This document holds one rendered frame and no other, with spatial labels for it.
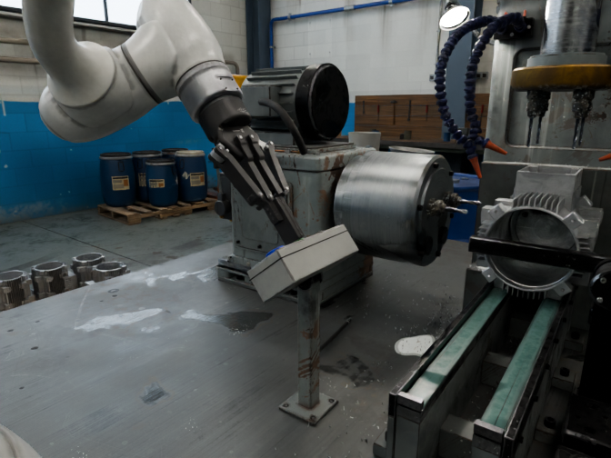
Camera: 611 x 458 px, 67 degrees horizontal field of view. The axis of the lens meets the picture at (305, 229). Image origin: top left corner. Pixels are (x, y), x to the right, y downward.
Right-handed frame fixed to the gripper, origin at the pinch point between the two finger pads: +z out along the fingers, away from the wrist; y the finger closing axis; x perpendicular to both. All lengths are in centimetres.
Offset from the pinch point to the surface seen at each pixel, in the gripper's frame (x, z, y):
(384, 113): 191, -160, 542
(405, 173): -4.6, -0.7, 36.9
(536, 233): -15, 24, 55
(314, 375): 9.9, 22.3, -0.4
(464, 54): 64, -148, 527
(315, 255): -3.5, 7.1, -2.1
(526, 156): -19, 8, 67
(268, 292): 1.5, 8.3, -8.5
